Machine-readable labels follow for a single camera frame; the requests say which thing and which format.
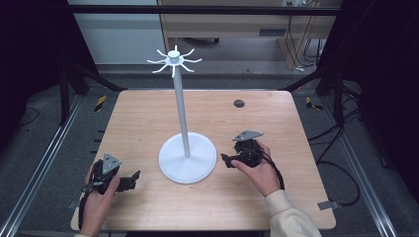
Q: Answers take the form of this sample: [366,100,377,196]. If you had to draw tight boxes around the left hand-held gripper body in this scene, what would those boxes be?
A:
[86,152,123,196]

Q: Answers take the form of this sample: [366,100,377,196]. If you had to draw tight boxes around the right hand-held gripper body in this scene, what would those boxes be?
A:
[231,129,265,169]

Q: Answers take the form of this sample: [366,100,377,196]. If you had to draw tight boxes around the person's right hand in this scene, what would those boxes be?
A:
[229,139,285,198]

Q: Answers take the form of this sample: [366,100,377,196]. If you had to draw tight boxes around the person's left hand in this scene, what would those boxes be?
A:
[79,163,122,237]

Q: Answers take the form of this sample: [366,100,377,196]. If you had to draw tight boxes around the white hook stand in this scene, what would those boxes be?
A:
[146,44,218,186]

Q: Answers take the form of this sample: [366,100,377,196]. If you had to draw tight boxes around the yellow black striped tape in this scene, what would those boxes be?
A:
[304,96,324,112]
[93,95,108,113]

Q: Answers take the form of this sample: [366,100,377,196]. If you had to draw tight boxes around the white cabinet panel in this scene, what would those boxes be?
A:
[67,0,166,65]

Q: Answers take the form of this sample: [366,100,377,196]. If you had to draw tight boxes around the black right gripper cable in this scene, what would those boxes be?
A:
[253,148,287,192]

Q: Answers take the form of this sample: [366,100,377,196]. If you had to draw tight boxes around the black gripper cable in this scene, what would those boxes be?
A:
[77,183,97,231]
[253,148,287,192]

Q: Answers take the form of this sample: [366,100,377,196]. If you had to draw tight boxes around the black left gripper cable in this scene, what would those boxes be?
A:
[77,183,97,231]

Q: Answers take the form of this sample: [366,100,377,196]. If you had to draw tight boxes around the aluminium floor rail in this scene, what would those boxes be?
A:
[320,97,399,237]
[0,96,84,237]

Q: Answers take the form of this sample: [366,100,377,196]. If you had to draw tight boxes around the black floor cable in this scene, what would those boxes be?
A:
[306,108,362,207]

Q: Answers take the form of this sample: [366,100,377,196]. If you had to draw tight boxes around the grey metal bracket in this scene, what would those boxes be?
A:
[316,199,341,211]

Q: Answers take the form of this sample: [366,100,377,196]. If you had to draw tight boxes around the black hanging desk cables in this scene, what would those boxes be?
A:
[285,15,325,71]

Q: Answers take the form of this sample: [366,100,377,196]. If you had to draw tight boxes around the black metal frame bar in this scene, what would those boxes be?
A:
[67,4,342,17]

